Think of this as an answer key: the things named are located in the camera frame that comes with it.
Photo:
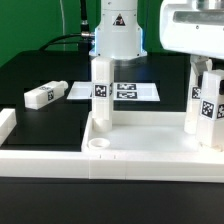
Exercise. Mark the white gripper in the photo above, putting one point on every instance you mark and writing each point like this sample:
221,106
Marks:
193,27

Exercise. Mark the white desk top tray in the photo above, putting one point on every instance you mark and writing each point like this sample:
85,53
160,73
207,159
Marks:
145,131

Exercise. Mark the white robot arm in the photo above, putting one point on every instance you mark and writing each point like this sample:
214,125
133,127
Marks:
118,35

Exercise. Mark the white front fence bar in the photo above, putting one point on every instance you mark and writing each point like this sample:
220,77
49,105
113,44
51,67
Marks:
197,167

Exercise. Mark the marker tag sheet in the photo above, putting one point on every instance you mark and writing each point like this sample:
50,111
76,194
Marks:
120,91

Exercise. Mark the white left fence block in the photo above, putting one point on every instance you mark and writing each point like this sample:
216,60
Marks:
7,123

